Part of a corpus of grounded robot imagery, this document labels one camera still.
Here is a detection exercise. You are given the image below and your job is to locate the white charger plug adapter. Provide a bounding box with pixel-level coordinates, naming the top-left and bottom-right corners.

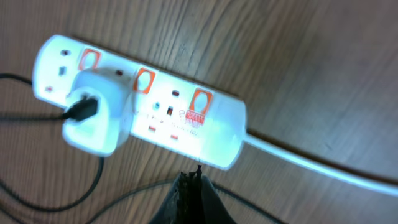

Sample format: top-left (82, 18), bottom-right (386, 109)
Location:
top-left (62, 68), bottom-right (134, 157)

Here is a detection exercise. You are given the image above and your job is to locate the white power strip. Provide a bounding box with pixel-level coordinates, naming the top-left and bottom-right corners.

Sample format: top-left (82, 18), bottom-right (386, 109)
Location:
top-left (32, 35), bottom-right (246, 170)

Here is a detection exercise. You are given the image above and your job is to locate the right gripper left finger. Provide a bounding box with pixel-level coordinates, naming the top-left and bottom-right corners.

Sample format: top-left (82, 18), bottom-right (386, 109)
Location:
top-left (149, 172), bottom-right (195, 224)

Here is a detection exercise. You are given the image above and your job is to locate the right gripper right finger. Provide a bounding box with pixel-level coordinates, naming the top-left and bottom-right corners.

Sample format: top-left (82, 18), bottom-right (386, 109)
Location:
top-left (195, 165), bottom-right (236, 224)

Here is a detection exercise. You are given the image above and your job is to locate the black charger cable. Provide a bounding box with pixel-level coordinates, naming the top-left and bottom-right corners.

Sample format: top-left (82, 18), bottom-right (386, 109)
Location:
top-left (0, 73), bottom-right (280, 224)

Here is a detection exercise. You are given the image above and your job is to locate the white power strip cord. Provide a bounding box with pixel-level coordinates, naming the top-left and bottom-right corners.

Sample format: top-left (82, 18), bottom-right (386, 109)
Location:
top-left (244, 133), bottom-right (398, 197)

